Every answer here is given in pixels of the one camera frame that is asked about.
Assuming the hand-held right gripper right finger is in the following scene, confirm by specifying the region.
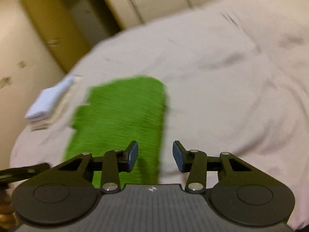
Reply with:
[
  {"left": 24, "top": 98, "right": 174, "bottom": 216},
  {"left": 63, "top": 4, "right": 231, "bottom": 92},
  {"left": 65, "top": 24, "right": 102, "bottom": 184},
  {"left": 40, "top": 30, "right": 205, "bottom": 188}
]
[{"left": 172, "top": 140, "right": 266, "bottom": 194}]

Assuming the folded cream cloth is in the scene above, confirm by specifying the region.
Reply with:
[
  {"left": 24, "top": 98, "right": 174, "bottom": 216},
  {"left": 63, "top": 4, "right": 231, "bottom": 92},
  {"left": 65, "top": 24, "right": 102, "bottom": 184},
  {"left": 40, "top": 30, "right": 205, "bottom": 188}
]
[{"left": 29, "top": 76, "right": 83, "bottom": 132}]

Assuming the green cloth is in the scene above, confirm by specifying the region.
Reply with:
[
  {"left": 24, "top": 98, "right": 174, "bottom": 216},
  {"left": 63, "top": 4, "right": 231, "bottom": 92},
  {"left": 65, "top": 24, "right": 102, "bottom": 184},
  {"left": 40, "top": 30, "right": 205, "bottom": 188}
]
[{"left": 65, "top": 76, "right": 170, "bottom": 189}]

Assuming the folded light blue cloth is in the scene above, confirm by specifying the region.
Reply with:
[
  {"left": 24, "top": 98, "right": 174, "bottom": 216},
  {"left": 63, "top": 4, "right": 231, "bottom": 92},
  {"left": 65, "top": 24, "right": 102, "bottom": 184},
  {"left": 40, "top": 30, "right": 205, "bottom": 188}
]
[{"left": 25, "top": 75, "right": 76, "bottom": 122}]

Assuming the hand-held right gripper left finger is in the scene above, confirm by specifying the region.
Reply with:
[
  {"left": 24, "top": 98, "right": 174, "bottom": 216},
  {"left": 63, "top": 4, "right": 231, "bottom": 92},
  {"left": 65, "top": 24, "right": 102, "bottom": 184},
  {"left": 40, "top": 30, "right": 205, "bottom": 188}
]
[{"left": 52, "top": 140, "right": 139, "bottom": 194}]

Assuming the bed with white sheet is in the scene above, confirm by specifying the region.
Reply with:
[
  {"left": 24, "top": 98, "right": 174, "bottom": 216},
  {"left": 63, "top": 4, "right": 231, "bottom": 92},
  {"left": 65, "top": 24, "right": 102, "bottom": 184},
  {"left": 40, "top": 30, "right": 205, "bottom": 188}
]
[{"left": 10, "top": 0, "right": 309, "bottom": 232}]

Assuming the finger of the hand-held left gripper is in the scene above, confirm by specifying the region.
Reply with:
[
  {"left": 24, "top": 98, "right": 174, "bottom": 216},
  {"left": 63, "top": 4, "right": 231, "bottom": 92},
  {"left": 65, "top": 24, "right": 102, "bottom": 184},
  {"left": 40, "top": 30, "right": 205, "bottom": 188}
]
[{"left": 0, "top": 163, "right": 50, "bottom": 183}]

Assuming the yellow wooden cabinet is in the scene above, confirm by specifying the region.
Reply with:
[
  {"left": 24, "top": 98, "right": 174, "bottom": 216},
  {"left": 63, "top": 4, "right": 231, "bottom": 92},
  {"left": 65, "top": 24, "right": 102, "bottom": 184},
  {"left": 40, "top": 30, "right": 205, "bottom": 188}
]
[{"left": 19, "top": 0, "right": 93, "bottom": 73}]

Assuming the person's left hand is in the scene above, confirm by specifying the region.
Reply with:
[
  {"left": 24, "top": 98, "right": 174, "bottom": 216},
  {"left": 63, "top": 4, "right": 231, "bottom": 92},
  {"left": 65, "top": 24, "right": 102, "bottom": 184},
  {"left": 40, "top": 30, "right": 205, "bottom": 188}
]
[{"left": 0, "top": 186, "right": 15, "bottom": 229}]

